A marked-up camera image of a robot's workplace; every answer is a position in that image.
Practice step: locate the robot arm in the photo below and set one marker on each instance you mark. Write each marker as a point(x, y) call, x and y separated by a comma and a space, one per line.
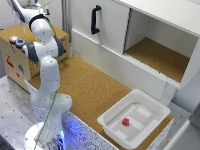
point(49, 75)

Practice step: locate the white sliding door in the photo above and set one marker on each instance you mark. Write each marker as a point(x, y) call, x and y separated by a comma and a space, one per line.
point(113, 26)

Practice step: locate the pink block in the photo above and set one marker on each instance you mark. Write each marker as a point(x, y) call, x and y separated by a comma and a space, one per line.
point(126, 121)

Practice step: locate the white cabinet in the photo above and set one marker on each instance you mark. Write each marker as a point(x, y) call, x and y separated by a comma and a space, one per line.
point(156, 56)

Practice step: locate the white plastic box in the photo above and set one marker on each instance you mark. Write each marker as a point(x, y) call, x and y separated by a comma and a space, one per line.
point(156, 106)

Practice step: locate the green button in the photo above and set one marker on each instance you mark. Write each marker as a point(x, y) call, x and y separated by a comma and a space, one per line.
point(24, 47)

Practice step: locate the blue button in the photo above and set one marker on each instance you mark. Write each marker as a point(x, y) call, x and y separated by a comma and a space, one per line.
point(20, 42)

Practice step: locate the wooden drawer box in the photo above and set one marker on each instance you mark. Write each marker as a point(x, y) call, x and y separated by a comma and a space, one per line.
point(13, 76)

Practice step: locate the red button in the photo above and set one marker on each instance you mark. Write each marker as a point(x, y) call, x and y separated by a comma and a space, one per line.
point(13, 38)

